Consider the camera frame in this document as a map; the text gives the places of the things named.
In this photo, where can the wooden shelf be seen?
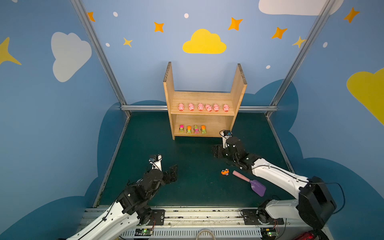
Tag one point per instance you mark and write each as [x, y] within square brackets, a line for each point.
[214, 121]

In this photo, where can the small orange toy car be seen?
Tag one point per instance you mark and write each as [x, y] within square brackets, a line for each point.
[225, 172]

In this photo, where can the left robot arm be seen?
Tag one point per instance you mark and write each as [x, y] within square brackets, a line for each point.
[130, 208]

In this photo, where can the pink pig toy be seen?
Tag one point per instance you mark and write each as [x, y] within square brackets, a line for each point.
[216, 107]
[181, 107]
[226, 108]
[209, 108]
[200, 107]
[191, 107]

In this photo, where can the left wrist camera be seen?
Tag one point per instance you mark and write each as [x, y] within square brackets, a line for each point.
[155, 161]

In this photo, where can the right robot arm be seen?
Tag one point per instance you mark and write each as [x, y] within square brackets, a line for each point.
[312, 201]

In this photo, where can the purple pink toy shovel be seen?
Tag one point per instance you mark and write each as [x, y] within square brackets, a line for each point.
[256, 186]

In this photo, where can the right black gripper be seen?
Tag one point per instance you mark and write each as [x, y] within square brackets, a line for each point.
[223, 150]

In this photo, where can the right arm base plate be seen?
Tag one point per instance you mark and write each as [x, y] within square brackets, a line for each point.
[259, 217]

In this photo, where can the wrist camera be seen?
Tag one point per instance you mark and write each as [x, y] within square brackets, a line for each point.
[225, 134]
[155, 161]

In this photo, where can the red black tool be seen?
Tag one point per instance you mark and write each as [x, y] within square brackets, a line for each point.
[312, 235]

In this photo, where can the pink cab green truck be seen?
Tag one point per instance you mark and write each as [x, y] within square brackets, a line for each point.
[181, 129]

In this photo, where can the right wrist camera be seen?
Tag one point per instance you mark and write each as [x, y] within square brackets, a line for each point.
[225, 134]

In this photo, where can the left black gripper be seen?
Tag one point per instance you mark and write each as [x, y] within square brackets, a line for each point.
[167, 175]

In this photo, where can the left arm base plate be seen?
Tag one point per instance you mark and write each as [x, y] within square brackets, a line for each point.
[156, 218]

